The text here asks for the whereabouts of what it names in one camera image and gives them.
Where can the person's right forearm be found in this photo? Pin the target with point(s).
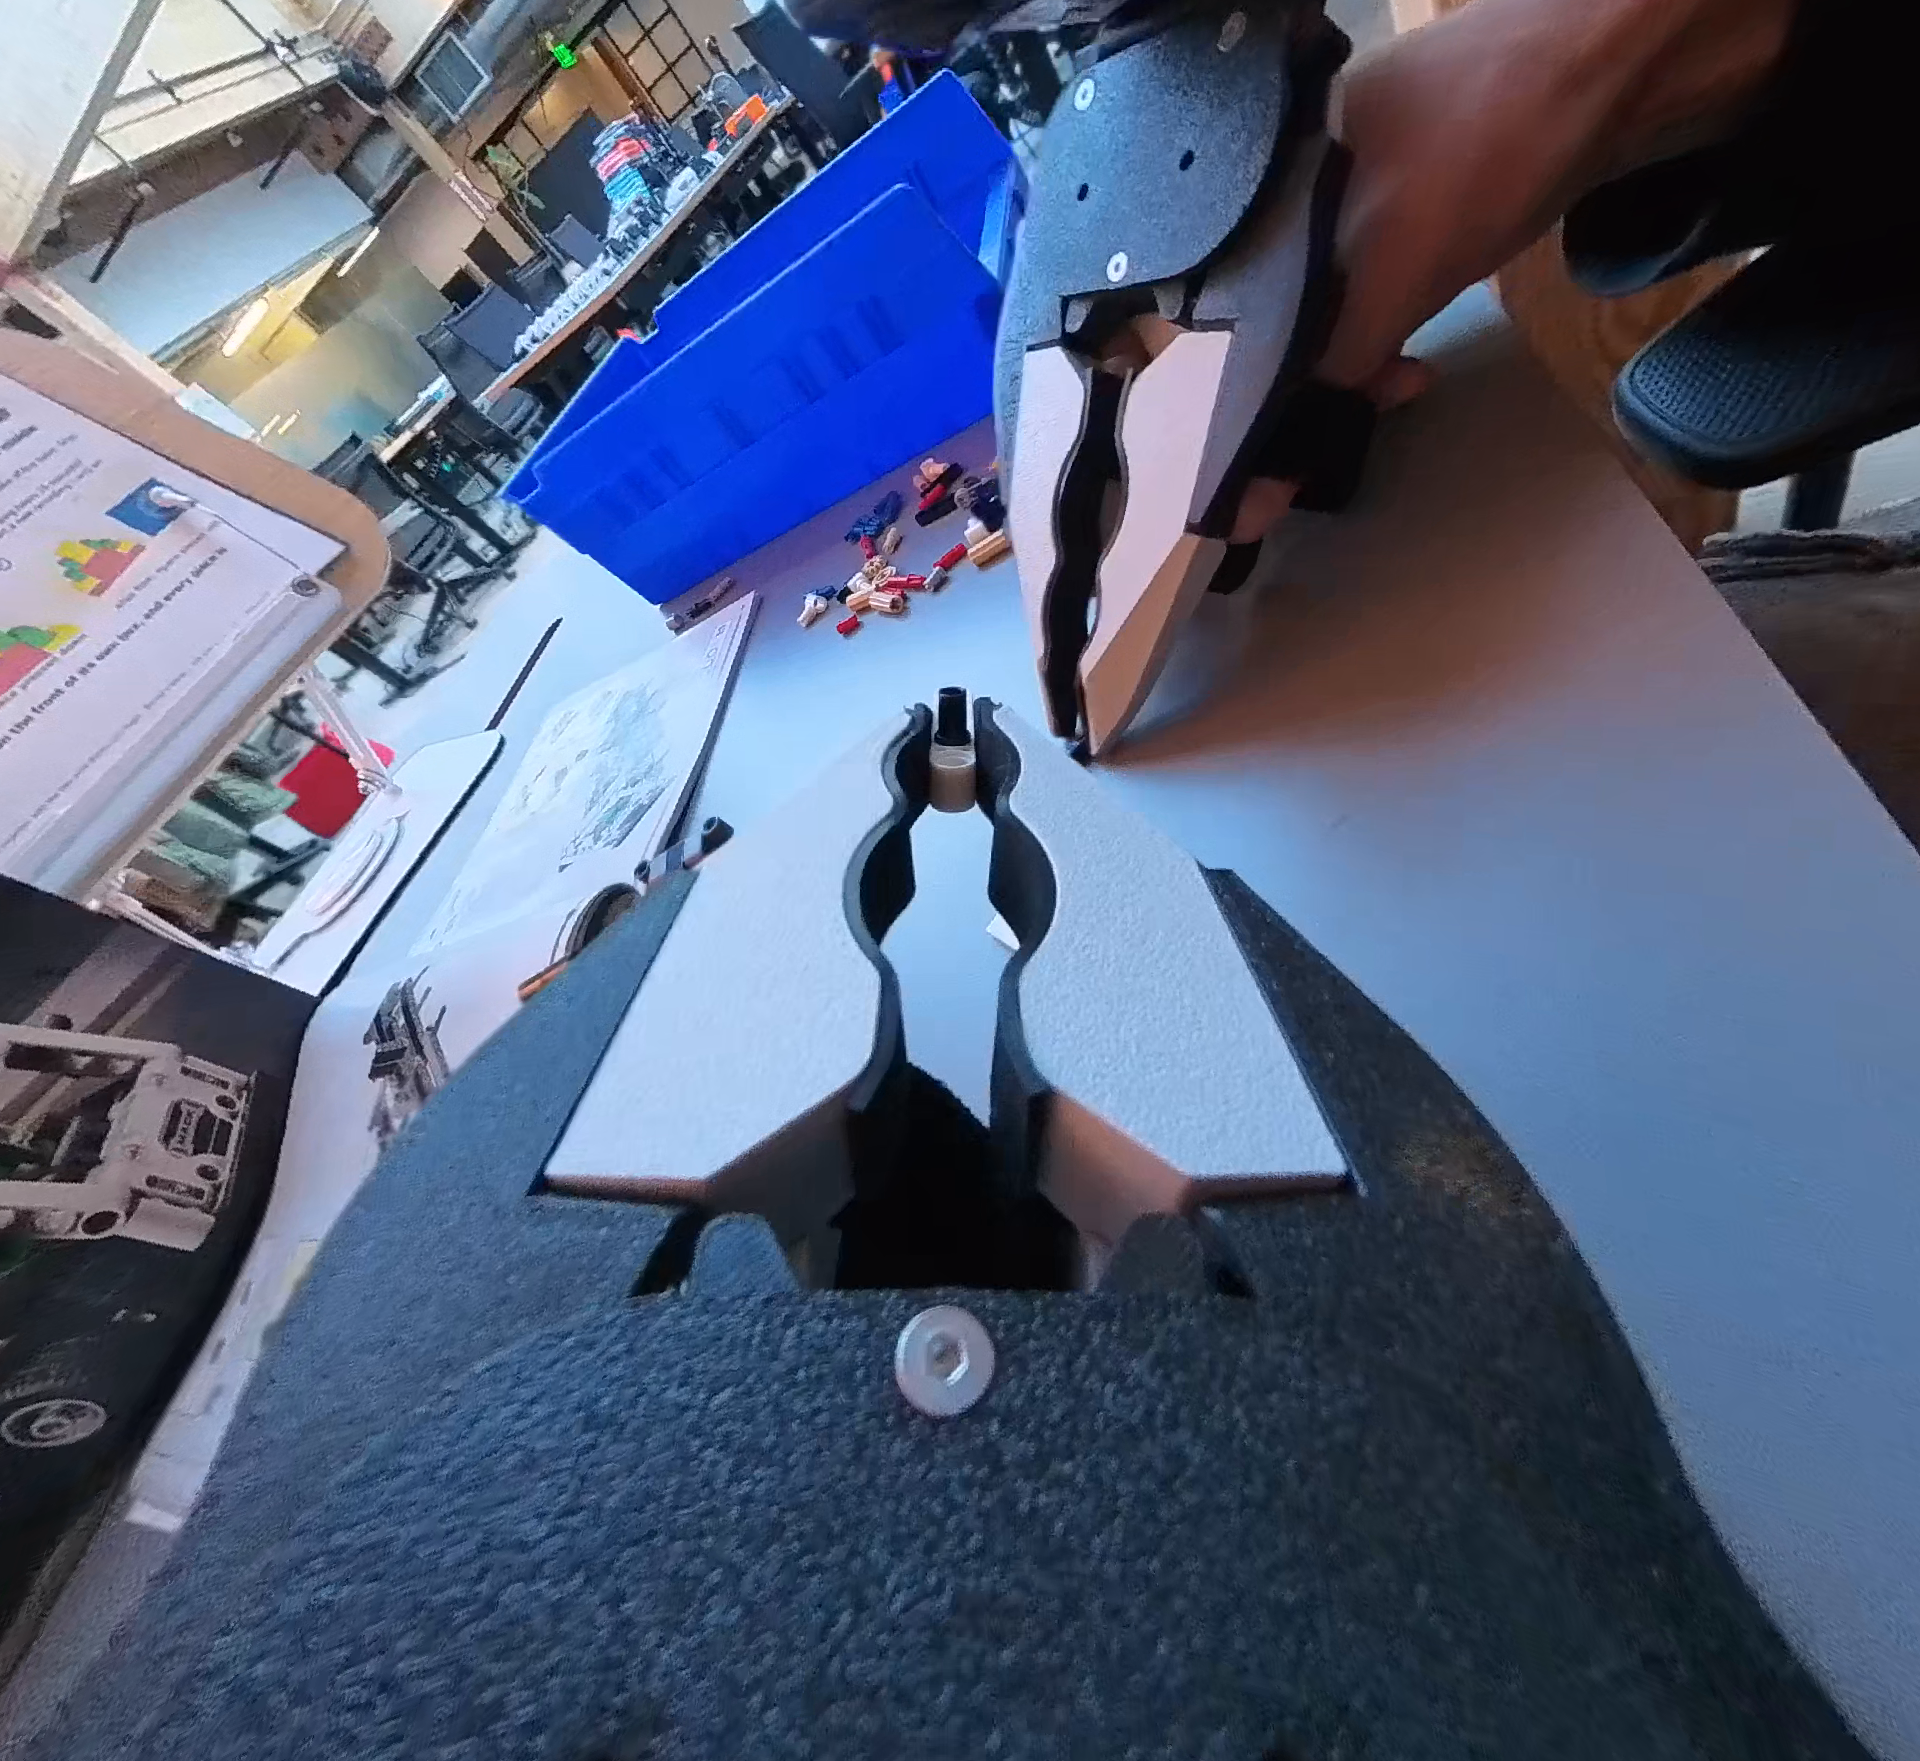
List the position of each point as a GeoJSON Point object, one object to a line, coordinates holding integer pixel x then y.
{"type": "Point", "coordinates": [1694, 37]}

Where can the white stand base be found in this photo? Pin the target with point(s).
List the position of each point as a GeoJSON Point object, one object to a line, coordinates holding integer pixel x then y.
{"type": "Point", "coordinates": [420, 818]}

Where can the white instruction pages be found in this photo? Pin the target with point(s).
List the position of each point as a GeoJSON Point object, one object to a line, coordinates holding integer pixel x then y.
{"type": "Point", "coordinates": [360, 1039]}

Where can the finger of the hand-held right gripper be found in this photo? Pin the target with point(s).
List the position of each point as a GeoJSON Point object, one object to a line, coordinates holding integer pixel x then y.
{"type": "Point", "coordinates": [1178, 485]}
{"type": "Point", "coordinates": [1044, 517]}

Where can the small dark lego bar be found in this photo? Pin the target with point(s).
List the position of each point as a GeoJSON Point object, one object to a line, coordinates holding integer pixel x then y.
{"type": "Point", "coordinates": [699, 602]}

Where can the pile of small lego pieces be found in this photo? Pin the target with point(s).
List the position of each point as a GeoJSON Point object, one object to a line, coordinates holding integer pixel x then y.
{"type": "Point", "coordinates": [900, 559]}

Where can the long cluttered work desk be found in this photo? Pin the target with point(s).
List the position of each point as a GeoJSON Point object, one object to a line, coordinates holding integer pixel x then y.
{"type": "Point", "coordinates": [600, 277]}

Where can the red container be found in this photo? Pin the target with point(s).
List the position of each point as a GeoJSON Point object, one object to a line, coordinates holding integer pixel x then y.
{"type": "Point", "coordinates": [334, 791]}

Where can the open lego instruction booklet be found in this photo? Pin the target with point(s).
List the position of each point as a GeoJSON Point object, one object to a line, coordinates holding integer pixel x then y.
{"type": "Point", "coordinates": [600, 773]}

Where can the thin black rod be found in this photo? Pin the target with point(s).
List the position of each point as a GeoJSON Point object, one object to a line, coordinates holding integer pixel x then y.
{"type": "Point", "coordinates": [525, 672]}

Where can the black chair armrest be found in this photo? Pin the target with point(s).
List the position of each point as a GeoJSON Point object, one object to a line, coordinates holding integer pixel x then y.
{"type": "Point", "coordinates": [1753, 398]}

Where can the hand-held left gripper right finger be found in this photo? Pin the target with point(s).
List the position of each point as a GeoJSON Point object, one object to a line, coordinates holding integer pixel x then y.
{"type": "Point", "coordinates": [1156, 1024]}

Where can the dark sleeve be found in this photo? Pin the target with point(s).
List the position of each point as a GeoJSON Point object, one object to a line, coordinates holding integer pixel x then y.
{"type": "Point", "coordinates": [1861, 67]}

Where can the small tan and black peg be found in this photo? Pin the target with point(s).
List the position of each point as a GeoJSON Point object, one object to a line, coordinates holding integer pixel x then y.
{"type": "Point", "coordinates": [949, 762]}

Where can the person's right hand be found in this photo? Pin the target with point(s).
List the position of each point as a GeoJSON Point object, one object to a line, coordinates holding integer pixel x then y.
{"type": "Point", "coordinates": [1458, 171]}

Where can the wooden display board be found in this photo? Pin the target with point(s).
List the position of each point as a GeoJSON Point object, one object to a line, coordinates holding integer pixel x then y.
{"type": "Point", "coordinates": [352, 559]}

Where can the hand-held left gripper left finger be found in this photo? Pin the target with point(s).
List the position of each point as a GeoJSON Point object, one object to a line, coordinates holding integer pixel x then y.
{"type": "Point", "coordinates": [737, 1012]}

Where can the blue plastic bin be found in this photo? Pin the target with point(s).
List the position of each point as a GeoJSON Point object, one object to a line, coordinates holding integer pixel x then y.
{"type": "Point", "coordinates": [784, 442]}
{"type": "Point", "coordinates": [900, 158]}

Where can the black truck picture booklet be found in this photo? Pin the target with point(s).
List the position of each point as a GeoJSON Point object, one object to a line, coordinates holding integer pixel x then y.
{"type": "Point", "coordinates": [135, 1193]}

